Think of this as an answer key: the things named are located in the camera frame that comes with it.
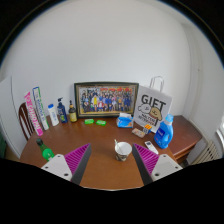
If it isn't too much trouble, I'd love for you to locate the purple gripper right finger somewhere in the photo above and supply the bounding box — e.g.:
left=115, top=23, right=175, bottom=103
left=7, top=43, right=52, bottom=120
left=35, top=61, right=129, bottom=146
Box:
left=132, top=144, right=182, bottom=185

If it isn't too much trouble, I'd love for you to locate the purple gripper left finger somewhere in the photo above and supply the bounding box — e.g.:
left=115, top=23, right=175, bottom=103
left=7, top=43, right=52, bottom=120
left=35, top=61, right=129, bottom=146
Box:
left=42, top=144, right=91, bottom=185

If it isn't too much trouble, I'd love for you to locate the green plastic soda bottle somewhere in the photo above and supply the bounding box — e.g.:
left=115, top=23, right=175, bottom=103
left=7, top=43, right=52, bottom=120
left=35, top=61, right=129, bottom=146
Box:
left=36, top=138, right=54, bottom=161

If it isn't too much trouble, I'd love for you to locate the white remote control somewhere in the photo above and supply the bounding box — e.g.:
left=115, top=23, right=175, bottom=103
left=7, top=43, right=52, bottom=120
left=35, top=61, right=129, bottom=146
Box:
left=145, top=141, right=159, bottom=155

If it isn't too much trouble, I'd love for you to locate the blue detergent bottle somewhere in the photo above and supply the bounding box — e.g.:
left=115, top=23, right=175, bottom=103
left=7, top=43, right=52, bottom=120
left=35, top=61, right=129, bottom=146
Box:
left=154, top=114, right=174, bottom=149

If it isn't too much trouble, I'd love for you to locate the small snack packet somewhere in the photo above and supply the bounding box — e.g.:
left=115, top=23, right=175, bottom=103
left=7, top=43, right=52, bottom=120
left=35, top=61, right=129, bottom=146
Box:
left=132, top=128, right=146, bottom=138

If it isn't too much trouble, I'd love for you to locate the orange rubik cube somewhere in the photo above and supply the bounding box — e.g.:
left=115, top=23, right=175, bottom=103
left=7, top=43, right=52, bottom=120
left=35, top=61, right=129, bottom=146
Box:
left=143, top=124, right=152, bottom=134

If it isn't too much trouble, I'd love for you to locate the left green soap bar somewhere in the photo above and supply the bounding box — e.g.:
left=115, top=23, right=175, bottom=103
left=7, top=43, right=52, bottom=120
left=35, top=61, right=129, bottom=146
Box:
left=84, top=119, right=94, bottom=124

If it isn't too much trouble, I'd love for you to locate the white lotion bottle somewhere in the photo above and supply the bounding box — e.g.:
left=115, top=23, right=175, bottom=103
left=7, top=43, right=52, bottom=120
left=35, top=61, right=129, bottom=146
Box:
left=48, top=104, right=59, bottom=126

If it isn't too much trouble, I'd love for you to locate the blue tissue pack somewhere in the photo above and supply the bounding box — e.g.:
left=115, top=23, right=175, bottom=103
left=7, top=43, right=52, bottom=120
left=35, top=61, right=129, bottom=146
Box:
left=116, top=113, right=133, bottom=128

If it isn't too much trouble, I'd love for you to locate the dark amber sauce bottle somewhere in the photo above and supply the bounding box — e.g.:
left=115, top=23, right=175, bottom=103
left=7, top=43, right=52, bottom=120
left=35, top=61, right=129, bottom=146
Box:
left=69, top=100, right=77, bottom=122

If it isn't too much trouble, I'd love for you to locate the dark blue pump bottle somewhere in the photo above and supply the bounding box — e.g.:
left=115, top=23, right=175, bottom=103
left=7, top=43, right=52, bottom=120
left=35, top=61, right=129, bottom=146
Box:
left=57, top=98, right=68, bottom=123

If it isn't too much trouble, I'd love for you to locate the white gift paper bag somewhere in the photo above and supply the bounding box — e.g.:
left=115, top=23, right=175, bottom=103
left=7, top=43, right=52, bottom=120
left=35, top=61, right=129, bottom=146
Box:
left=133, top=76, right=172, bottom=133

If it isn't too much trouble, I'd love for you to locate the white radiator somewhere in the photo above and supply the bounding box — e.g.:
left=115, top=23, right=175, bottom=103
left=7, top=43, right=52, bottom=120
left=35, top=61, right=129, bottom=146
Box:
left=192, top=140, right=221, bottom=165

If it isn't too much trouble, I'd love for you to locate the framed group photo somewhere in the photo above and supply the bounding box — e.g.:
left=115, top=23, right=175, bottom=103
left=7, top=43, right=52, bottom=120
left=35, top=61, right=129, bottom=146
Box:
left=74, top=82, right=139, bottom=118

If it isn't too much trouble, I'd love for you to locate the white board leaning left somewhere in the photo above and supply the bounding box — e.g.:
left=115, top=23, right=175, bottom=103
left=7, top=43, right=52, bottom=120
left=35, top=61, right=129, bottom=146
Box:
left=0, top=77, right=23, bottom=158

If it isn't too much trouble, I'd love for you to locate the pink white tall box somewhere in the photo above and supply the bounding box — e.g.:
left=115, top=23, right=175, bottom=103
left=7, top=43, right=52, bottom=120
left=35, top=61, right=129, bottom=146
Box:
left=24, top=91, right=43, bottom=136

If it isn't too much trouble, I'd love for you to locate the green white tall box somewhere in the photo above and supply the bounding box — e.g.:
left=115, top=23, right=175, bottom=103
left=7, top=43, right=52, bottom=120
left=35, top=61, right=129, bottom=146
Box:
left=33, top=87, right=49, bottom=130

